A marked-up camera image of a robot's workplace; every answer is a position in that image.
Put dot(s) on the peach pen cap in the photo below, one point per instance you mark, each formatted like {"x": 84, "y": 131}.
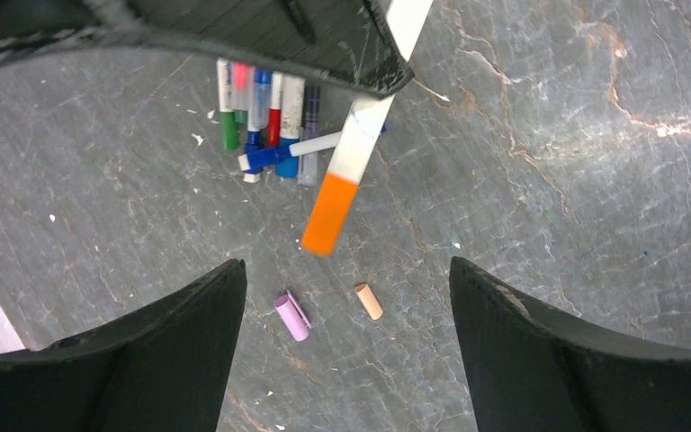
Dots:
{"x": 369, "y": 301}

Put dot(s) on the purple highlighter cap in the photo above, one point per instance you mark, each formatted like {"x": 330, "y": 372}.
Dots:
{"x": 293, "y": 316}

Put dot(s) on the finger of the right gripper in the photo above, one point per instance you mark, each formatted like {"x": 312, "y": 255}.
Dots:
{"x": 342, "y": 43}

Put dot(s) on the red capped marker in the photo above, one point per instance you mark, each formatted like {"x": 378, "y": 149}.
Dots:
{"x": 275, "y": 110}

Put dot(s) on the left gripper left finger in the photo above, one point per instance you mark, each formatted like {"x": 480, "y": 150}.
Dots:
{"x": 163, "y": 367}

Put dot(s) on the green capped marker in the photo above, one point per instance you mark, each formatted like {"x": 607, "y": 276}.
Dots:
{"x": 228, "y": 125}

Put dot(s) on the pink highlighter pen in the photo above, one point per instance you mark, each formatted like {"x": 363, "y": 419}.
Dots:
{"x": 242, "y": 80}

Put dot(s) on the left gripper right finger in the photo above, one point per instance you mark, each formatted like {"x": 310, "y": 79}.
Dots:
{"x": 532, "y": 367}

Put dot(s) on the blue capped marker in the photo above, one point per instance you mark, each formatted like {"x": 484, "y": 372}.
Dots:
{"x": 258, "y": 109}

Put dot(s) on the orange capped marker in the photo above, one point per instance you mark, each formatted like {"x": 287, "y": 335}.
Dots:
{"x": 359, "y": 135}

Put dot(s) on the dark purple pen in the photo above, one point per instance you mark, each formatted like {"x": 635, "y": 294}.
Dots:
{"x": 308, "y": 164}

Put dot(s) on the blue pen crosswise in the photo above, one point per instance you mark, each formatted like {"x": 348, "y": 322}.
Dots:
{"x": 265, "y": 157}

